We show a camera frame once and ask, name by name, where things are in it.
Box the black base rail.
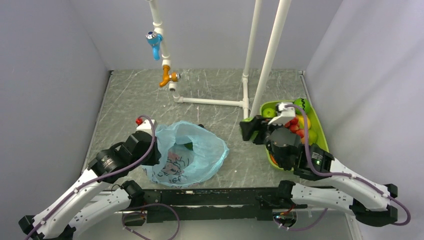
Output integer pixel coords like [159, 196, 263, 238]
[119, 180, 306, 223]

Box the blue plastic tap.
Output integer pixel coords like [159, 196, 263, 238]
[145, 31, 163, 61]

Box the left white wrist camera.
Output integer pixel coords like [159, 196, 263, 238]
[135, 117, 158, 136]

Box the purple cable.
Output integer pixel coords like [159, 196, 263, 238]
[284, 103, 412, 232]
[24, 114, 181, 240]

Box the fake green apple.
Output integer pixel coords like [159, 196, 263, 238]
[261, 107, 277, 118]

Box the green plastic basket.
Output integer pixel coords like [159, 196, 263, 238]
[259, 100, 330, 152]

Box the light blue plastic bag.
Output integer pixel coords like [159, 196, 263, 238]
[142, 121, 230, 188]

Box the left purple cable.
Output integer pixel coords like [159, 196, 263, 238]
[24, 114, 181, 240]

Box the fake watermelon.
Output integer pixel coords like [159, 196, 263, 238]
[293, 98, 312, 115]

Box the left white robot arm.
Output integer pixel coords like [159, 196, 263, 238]
[18, 130, 161, 240]

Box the orange plastic tap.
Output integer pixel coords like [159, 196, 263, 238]
[159, 65, 181, 88]

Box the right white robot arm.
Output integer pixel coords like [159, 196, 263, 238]
[239, 115, 398, 227]

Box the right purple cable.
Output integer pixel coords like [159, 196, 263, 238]
[284, 103, 412, 232]

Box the fake pale green pear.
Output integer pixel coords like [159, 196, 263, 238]
[308, 129, 318, 145]

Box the fake green starfruit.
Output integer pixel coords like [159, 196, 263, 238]
[184, 142, 193, 151]

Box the fake orange fruit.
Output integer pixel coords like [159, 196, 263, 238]
[269, 155, 278, 166]

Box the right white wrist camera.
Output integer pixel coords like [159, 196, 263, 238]
[268, 102, 296, 126]

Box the white PVC pipe frame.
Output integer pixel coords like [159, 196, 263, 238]
[148, 0, 291, 119]

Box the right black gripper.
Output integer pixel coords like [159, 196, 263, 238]
[239, 114, 286, 168]

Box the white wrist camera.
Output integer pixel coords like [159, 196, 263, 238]
[135, 117, 158, 136]
[268, 102, 296, 126]

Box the fake yellow lemon in basket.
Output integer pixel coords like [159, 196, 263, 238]
[296, 115, 312, 130]

